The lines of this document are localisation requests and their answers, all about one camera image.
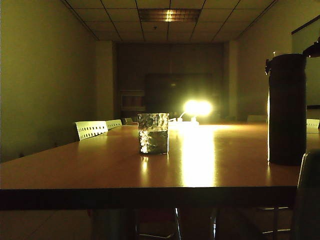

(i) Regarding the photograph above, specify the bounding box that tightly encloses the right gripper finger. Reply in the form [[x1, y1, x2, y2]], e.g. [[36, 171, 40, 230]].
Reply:
[[302, 36, 320, 59]]

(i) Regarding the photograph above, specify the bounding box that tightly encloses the black thermos cup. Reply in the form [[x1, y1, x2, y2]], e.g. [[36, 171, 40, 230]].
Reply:
[[264, 53, 308, 166]]

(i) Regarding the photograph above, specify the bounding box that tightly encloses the textured clear glass cup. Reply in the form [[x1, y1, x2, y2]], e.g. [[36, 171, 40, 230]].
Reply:
[[137, 112, 170, 155]]

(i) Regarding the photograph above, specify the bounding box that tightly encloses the white gooseneck usb lamp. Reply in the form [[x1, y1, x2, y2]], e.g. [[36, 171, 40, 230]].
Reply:
[[178, 99, 201, 121], [193, 100, 214, 122]]

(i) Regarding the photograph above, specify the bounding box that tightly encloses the ceiling light panel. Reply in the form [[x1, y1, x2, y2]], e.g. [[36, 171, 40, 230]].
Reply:
[[138, 8, 202, 23]]

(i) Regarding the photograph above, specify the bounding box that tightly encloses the low cabinet with shelves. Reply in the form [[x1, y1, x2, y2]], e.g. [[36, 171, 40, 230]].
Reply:
[[119, 89, 146, 112]]

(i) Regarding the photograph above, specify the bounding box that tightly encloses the red chair under table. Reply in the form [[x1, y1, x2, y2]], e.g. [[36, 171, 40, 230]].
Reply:
[[136, 208, 181, 239]]

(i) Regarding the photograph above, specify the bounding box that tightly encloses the metal table leg column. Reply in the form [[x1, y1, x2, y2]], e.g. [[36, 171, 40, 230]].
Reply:
[[91, 208, 140, 240]]

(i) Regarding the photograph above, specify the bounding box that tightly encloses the dark wall screen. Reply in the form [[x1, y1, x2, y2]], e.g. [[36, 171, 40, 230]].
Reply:
[[145, 72, 214, 115]]

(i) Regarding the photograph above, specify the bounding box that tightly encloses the metal frame chair under table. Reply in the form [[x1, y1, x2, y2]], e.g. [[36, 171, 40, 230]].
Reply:
[[257, 206, 294, 236]]

